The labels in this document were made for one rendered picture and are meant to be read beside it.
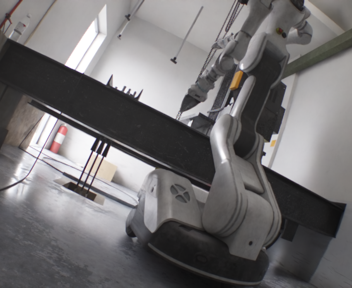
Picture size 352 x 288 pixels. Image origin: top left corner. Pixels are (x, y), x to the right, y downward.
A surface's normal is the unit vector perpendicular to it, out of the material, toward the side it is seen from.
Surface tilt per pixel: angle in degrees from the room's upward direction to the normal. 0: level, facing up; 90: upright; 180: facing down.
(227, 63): 142
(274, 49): 130
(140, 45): 90
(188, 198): 38
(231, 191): 83
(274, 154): 90
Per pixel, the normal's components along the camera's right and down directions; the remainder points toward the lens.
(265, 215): 0.51, -0.35
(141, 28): 0.22, -0.10
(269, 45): 0.01, 0.55
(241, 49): 0.15, 0.33
